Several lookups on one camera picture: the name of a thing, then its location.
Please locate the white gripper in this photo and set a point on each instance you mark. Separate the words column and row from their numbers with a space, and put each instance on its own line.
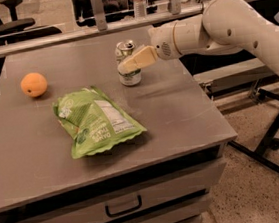
column 162, row 43

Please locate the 7up soda can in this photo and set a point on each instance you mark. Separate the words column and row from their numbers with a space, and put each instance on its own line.
column 130, row 74

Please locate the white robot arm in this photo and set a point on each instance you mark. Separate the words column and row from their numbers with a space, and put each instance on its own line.
column 224, row 27

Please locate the clear plastic water bottle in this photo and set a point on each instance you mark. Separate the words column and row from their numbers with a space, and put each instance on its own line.
column 140, row 8

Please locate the green chip bag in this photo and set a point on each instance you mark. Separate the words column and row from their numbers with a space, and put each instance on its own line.
column 94, row 122

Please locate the orange fruit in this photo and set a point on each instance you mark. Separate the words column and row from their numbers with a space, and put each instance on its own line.
column 34, row 84

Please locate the black rolling stand base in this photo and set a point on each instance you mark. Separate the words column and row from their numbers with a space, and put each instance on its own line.
column 269, row 140

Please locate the grey drawer with black handle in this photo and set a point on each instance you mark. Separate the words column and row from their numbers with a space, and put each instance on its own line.
column 141, row 196

